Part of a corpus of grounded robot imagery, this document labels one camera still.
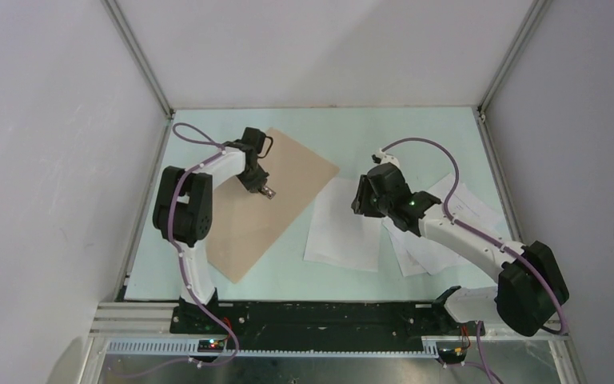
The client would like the metal folder clip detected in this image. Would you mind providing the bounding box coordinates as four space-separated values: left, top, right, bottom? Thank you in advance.
260 185 276 199

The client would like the brown cardboard folder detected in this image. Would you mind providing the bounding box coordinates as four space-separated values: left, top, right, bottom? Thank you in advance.
205 128 340 283

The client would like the white paper sheet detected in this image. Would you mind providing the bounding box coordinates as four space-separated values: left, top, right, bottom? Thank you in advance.
303 178 381 272

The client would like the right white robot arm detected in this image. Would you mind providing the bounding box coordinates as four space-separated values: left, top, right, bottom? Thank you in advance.
351 163 569 337

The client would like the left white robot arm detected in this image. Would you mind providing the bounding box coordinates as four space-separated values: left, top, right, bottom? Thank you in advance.
152 122 275 334

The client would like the printed paper sheet stack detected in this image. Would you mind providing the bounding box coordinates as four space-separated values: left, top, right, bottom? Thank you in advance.
382 182 505 278

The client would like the left circuit board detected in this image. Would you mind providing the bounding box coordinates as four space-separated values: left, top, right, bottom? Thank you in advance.
197 339 225 353

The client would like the circuit board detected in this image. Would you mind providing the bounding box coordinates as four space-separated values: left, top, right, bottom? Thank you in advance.
197 339 225 353
438 347 467 365

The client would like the right circuit board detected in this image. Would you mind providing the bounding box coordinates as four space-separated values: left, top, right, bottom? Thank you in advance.
438 347 467 365

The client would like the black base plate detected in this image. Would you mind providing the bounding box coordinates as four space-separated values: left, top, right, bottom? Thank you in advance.
169 298 484 353

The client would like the aluminium frame rail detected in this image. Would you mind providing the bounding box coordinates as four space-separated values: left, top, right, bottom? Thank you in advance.
88 302 570 358

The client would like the left corner aluminium post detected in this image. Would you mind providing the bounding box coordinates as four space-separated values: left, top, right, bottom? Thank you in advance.
101 0 173 119

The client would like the corner aluminium post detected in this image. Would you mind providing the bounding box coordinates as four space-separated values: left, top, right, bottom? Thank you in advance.
101 0 173 119
477 0 552 114

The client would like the right corner aluminium post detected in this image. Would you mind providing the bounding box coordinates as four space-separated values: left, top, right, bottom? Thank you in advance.
477 0 552 114

